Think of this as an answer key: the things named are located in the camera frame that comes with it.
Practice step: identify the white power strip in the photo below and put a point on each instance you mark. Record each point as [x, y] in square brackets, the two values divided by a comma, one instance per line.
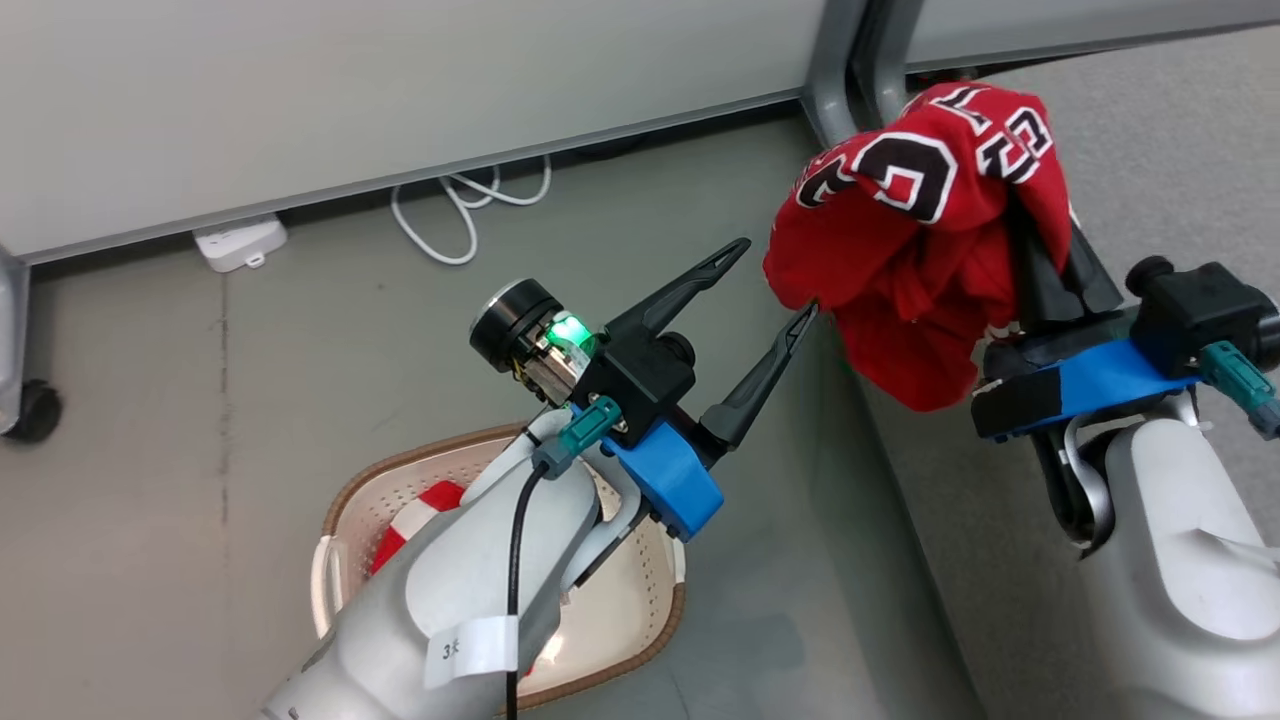
[240, 243]

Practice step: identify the grey fabric sofa seat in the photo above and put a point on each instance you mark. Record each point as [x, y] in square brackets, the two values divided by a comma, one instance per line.
[1150, 150]

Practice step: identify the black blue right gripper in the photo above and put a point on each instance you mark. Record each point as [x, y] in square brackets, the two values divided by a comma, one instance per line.
[1190, 310]

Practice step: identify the grey cart leg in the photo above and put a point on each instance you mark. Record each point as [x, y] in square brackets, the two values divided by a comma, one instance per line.
[10, 340]

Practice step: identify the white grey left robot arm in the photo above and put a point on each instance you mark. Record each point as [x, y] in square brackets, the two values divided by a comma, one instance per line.
[460, 580]

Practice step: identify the grey metal frame post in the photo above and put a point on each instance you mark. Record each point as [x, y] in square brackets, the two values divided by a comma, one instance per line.
[850, 70]

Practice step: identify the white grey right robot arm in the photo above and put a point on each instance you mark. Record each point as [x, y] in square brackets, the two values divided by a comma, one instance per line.
[1190, 560]

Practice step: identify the black caster wheel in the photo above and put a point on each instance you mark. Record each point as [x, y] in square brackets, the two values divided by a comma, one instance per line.
[32, 412]

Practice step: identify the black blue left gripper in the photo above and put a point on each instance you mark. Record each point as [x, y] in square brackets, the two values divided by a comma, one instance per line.
[640, 385]

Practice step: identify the red basketball jersey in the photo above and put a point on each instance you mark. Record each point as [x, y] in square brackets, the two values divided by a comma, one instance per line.
[900, 250]

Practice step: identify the cream laundry basket brown rim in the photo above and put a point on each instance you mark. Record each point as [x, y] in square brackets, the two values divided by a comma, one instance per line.
[620, 610]

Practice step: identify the red white striped garment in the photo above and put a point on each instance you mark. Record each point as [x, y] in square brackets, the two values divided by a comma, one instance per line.
[405, 530]

